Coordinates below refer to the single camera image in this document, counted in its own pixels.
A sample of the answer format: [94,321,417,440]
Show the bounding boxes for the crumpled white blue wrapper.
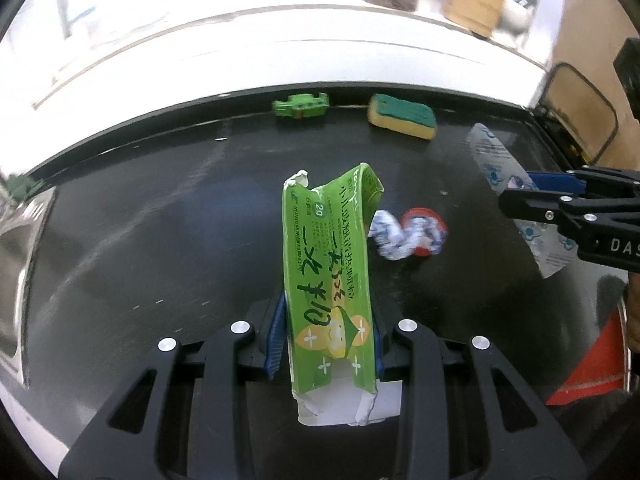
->
[367,210,448,261]

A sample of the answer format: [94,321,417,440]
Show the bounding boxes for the steel sink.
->
[0,195,57,386]

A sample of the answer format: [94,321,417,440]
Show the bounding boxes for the green medicine carton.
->
[282,162,401,427]

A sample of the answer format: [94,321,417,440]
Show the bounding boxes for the green toy vehicle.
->
[271,91,331,121]

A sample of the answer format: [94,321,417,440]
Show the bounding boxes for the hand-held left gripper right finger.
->
[372,305,586,480]

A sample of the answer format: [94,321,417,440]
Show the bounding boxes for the green and yellow sponge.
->
[366,92,437,141]

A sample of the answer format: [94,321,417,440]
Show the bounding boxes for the clear blue printed plastic bag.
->
[462,122,583,281]

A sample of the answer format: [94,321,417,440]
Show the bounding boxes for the white ceramic pot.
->
[500,0,540,32]

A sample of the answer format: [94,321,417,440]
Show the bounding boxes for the orange plastic bag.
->
[545,305,628,407]

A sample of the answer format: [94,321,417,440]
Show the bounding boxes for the person's right forearm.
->
[622,272,640,353]

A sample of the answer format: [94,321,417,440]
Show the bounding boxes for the red round lid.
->
[402,206,449,259]

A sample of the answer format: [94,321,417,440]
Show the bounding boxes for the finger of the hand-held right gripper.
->
[524,166,640,198]
[499,187,640,235]

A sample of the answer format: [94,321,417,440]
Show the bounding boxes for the wooden cutting board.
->
[542,0,640,161]

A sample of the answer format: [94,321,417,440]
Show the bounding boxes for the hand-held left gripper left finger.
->
[59,292,293,480]

